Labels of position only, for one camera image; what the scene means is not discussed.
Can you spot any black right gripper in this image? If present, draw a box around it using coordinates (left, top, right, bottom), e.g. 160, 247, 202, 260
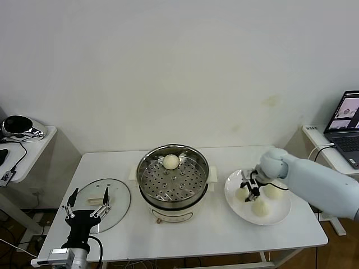
240, 167, 266, 203

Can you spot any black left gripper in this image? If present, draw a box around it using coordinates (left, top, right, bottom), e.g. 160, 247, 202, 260
61, 187, 112, 251

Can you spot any white steamed baozi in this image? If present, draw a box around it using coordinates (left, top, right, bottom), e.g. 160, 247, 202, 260
263, 184, 282, 200
234, 188, 249, 201
251, 199, 270, 218
163, 154, 180, 170

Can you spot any round glass pot lid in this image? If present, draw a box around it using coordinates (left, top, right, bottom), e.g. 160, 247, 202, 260
67, 178, 132, 234

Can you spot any perforated steel steamer basket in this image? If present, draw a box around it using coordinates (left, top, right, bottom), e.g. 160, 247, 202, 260
137, 144, 210, 211

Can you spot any round white plate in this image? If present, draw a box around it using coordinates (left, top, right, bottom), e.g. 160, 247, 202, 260
224, 169, 292, 226

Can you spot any white side table with device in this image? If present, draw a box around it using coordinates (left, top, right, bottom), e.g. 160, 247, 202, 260
0, 125, 82, 244

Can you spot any white electric cooker pot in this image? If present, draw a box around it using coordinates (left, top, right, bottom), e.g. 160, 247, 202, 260
128, 165, 218, 225

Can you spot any small grey usb dongle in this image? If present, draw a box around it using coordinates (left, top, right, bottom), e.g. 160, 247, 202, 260
0, 169, 15, 188

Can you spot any chrome domed device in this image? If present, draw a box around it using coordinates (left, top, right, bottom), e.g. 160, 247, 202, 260
1, 115, 46, 143

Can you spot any grey open laptop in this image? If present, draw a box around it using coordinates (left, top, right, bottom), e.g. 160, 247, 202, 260
323, 90, 359, 170

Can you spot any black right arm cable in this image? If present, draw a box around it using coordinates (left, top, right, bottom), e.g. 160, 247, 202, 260
265, 181, 290, 192

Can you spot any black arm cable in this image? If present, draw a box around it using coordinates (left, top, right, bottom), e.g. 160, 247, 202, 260
89, 234, 105, 269
265, 181, 290, 192

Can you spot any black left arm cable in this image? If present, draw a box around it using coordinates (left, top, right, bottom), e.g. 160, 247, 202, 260
89, 234, 105, 269

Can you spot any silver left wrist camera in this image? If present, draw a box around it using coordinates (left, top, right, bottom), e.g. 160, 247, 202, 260
47, 248, 75, 265

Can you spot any white table frame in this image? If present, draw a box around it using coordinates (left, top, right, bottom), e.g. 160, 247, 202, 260
259, 250, 302, 269

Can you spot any black laptop charger cable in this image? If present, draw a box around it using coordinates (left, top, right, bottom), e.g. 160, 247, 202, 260
312, 144, 335, 163

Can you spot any black cable of dongle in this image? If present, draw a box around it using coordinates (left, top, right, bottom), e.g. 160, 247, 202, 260
0, 140, 28, 171

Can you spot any white floor cable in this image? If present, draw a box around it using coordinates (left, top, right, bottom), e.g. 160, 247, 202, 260
0, 238, 39, 258

